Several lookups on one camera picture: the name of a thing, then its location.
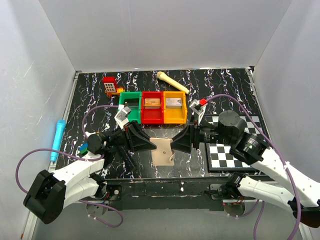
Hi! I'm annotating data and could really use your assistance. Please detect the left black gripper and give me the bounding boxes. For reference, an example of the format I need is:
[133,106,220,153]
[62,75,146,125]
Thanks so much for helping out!
[106,120,158,153]

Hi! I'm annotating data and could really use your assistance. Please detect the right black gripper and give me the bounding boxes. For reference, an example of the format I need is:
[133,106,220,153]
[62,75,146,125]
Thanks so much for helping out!
[167,114,234,154]

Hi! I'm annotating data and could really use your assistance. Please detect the beige leather card holder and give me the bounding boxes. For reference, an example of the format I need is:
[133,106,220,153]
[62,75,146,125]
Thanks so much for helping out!
[149,137,176,166]

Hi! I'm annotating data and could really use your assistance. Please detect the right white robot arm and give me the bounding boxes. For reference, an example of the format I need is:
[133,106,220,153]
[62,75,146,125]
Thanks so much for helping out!
[171,110,320,228]

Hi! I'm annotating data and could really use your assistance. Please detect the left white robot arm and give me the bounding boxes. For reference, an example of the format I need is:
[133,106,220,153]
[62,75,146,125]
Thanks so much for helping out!
[23,121,157,224]

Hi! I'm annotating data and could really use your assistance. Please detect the black card box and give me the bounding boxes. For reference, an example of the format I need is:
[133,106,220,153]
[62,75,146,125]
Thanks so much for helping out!
[124,98,140,110]

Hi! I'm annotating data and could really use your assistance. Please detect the orange card box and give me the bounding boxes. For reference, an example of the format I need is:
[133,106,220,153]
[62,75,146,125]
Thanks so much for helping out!
[144,98,161,109]

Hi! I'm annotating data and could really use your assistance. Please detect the silver card box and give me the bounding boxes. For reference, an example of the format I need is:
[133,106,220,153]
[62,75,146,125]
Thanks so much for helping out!
[165,97,183,109]

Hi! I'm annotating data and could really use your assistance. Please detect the yellow plastic bin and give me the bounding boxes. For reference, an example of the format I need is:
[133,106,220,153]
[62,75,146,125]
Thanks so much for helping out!
[163,91,188,124]

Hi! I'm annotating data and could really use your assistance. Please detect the checkered chess board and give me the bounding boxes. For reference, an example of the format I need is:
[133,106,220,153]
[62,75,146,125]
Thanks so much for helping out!
[204,115,269,172]

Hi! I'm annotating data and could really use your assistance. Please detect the red plastic bin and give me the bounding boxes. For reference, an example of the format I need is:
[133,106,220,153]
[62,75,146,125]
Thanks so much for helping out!
[141,91,164,125]

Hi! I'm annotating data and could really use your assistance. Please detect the green plastic bin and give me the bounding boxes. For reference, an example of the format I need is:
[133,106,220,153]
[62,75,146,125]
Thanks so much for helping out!
[119,91,142,124]

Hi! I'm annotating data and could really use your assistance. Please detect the colourful toy block building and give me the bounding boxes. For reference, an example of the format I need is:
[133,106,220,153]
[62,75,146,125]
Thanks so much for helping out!
[78,143,88,158]

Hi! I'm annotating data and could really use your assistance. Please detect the beige toy microphone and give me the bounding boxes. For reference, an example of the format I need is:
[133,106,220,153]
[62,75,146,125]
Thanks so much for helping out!
[156,71,190,95]

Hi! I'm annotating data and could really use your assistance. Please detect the blue toy microphone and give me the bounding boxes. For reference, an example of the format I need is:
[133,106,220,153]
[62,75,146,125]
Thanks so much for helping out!
[50,119,66,163]

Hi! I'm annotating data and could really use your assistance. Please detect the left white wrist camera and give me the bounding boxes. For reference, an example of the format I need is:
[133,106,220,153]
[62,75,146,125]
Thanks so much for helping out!
[114,104,132,129]

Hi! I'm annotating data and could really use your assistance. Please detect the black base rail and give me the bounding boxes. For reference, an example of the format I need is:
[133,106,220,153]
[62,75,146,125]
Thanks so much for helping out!
[97,177,246,211]

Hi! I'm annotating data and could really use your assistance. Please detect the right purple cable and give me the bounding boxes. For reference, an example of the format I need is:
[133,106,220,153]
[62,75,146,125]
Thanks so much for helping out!
[202,94,300,240]

